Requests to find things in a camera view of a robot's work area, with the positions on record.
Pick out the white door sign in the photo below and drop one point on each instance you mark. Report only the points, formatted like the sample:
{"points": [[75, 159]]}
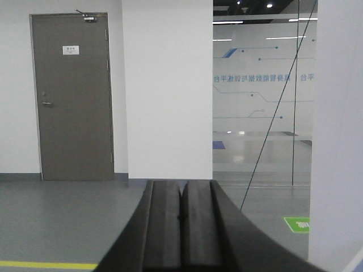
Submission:
{"points": [[69, 50]]}

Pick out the brown-grey room door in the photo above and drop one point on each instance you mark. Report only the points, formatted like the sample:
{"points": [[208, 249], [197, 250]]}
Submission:
{"points": [[76, 138]]}

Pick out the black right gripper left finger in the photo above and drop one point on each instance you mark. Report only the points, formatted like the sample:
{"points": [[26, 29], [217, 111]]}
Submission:
{"points": [[151, 240]]}

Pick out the green floor sticker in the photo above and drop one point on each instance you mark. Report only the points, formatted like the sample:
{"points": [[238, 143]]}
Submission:
{"points": [[298, 224]]}

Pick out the black tripod legs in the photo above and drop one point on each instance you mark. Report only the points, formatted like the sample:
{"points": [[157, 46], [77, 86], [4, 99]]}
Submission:
{"points": [[299, 41]]}

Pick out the white door frame panel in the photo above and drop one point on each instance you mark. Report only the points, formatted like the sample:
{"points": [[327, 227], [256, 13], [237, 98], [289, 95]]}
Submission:
{"points": [[336, 171]]}

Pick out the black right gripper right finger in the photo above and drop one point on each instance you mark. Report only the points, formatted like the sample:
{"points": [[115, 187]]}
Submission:
{"points": [[217, 236]]}

